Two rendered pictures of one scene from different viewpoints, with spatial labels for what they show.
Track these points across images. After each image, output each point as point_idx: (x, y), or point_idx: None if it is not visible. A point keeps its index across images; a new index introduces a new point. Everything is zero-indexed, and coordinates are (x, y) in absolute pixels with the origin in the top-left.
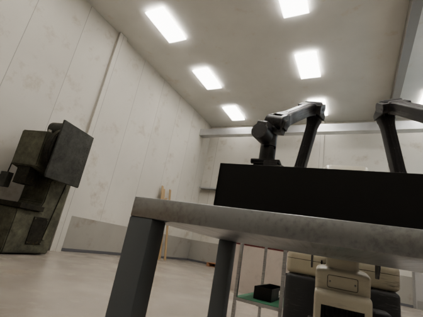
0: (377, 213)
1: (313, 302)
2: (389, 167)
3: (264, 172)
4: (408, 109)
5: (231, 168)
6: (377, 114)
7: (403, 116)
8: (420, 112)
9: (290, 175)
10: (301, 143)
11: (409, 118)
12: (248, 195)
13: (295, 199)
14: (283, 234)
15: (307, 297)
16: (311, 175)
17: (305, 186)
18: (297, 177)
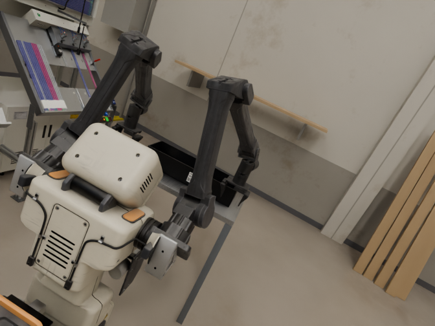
0: None
1: (105, 321)
2: (97, 117)
3: (227, 176)
4: (151, 76)
5: None
6: (146, 56)
7: (145, 77)
8: (149, 85)
9: (220, 173)
10: (221, 142)
11: (145, 83)
12: (228, 185)
13: (215, 178)
14: None
15: None
16: (215, 170)
17: (215, 174)
18: (218, 173)
